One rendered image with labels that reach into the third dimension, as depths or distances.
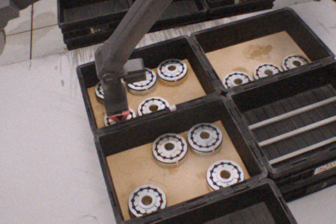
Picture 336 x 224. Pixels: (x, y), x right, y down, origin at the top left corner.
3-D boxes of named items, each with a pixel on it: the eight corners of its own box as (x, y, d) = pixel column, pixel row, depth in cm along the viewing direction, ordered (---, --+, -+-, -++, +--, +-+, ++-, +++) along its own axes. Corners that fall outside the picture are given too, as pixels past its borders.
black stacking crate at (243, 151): (126, 246, 104) (118, 229, 95) (101, 158, 123) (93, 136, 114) (264, 197, 109) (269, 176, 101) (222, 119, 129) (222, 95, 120)
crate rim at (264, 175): (119, 233, 96) (117, 229, 94) (93, 139, 116) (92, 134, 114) (269, 180, 102) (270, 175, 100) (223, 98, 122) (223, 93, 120)
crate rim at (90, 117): (93, 139, 116) (92, 134, 114) (76, 71, 135) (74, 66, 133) (223, 98, 122) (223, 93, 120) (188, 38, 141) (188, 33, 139)
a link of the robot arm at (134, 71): (96, 47, 106) (101, 75, 102) (138, 38, 107) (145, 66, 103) (102, 69, 117) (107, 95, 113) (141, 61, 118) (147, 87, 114)
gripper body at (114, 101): (124, 86, 123) (120, 69, 118) (129, 112, 117) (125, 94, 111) (103, 90, 123) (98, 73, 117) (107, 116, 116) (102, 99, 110)
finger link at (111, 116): (129, 109, 128) (125, 89, 121) (133, 127, 123) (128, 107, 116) (108, 114, 127) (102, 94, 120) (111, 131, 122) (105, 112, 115)
